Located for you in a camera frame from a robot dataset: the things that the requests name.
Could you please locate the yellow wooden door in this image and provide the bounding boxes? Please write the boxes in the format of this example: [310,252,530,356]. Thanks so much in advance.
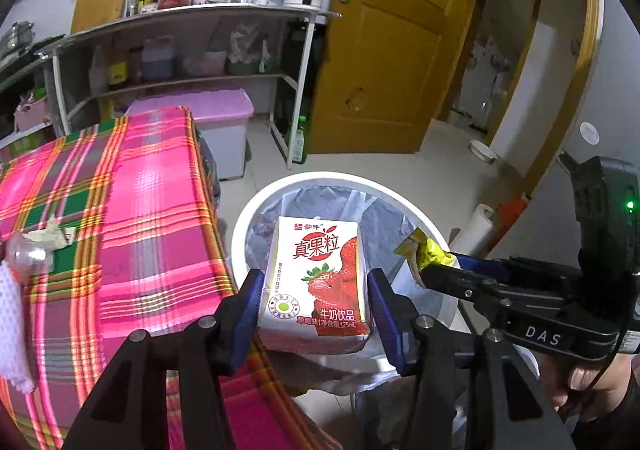
[305,0,483,155]

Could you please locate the white floor bowl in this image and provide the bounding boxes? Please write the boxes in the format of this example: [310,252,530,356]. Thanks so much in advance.
[469,140,498,163]

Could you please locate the white round bin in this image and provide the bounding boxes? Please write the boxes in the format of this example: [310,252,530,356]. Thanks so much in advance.
[230,170,453,383]

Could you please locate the white paper roll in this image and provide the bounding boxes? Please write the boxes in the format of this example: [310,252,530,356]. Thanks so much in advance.
[460,204,496,256]

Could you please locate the black induction cooker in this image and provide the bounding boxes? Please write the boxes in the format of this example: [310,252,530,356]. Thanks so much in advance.
[0,34,66,72]

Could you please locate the strawberry milk carton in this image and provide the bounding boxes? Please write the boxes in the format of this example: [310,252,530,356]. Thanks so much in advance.
[257,215,376,356]

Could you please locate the low grey shelf stand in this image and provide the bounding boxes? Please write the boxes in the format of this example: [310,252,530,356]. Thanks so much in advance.
[0,47,58,141]

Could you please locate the green plastic bottle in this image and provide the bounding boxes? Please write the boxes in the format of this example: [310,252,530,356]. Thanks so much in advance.
[287,116,307,165]

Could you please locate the pink plastic basket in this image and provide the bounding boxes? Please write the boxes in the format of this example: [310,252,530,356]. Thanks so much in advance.
[14,97,48,133]

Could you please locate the crumpled plastic bags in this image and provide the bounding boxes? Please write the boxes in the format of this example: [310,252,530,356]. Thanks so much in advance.
[227,22,281,76]

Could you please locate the person's right hand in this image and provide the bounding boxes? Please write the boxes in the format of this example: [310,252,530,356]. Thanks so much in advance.
[542,354,640,420]

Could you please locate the steel cooking pot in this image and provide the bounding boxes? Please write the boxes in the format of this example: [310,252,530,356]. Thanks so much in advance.
[0,21,36,58]

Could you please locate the yellow snack wrapper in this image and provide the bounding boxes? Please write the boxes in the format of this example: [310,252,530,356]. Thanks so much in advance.
[395,227,457,288]

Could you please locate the pink plaid tablecloth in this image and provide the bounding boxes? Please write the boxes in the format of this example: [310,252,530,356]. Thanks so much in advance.
[0,105,346,450]

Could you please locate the white foam fruit net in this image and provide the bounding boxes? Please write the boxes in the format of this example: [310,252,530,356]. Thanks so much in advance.
[0,262,36,393]

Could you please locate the yellow label bottle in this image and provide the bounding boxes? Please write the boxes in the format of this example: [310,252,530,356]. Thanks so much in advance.
[107,47,128,90]

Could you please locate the clear plastic bottle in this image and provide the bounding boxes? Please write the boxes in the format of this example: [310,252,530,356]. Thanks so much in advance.
[0,230,53,277]

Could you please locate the grey shelf unit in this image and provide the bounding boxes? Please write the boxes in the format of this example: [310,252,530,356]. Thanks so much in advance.
[50,4,343,171]

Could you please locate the pink lidded storage box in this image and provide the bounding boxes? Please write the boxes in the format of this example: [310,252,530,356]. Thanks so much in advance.
[125,89,253,181]

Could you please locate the pink plastic tub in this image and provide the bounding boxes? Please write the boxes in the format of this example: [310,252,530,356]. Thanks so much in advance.
[182,50,227,76]

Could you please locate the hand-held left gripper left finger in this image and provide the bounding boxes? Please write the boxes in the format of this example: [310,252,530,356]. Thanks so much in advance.
[60,268,266,450]

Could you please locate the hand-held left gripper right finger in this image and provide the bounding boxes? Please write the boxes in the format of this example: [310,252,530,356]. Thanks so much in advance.
[367,268,576,450]

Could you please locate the white plastic jug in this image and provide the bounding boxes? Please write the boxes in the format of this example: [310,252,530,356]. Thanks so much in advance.
[89,45,108,93]

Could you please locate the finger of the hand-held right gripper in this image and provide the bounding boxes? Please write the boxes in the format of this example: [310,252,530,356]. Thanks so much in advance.
[416,261,502,305]
[451,252,512,282]

